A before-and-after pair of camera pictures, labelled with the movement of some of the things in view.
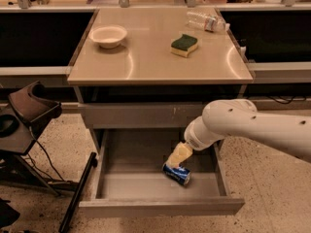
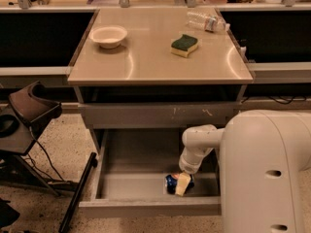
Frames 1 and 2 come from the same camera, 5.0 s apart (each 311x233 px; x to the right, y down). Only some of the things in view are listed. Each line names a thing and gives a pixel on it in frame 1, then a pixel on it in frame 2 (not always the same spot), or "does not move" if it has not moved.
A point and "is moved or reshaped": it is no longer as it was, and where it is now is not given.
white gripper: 192,139 -> 189,165
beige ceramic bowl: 108,36 does not move
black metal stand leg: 78,196 does not move
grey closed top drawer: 140,116 does not move
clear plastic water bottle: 206,20 does not move
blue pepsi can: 180,175 is moved or reshaped
